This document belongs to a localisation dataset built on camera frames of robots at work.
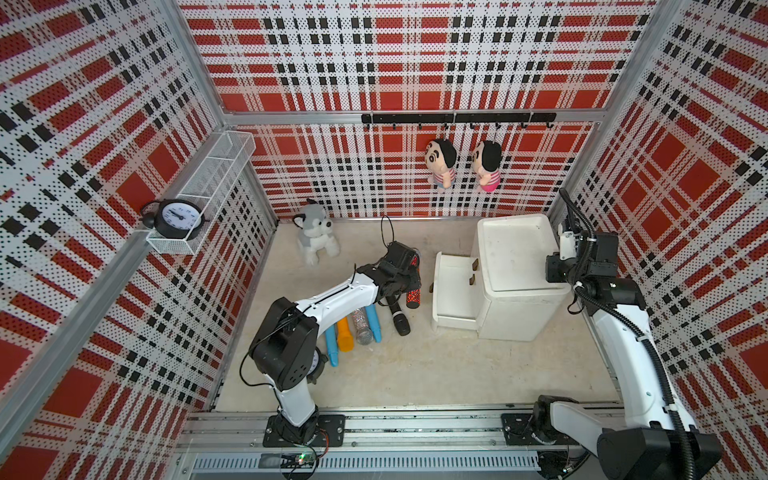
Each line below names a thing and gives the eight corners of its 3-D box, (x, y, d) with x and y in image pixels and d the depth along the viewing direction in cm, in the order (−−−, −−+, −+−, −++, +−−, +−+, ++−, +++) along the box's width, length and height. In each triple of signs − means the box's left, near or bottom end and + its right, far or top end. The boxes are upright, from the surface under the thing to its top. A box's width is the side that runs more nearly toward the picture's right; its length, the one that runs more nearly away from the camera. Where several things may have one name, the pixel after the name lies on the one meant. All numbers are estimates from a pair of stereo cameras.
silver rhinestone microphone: (358, 348, 89) (357, 344, 87) (350, 317, 96) (349, 312, 93) (375, 343, 91) (374, 338, 88) (366, 312, 97) (365, 307, 94)
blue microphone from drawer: (373, 344, 90) (373, 340, 87) (365, 310, 97) (365, 306, 95) (384, 341, 90) (384, 337, 88) (376, 308, 97) (375, 303, 95)
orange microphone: (340, 353, 88) (338, 349, 86) (338, 323, 95) (336, 319, 92) (355, 350, 89) (354, 346, 87) (352, 320, 95) (350, 316, 93)
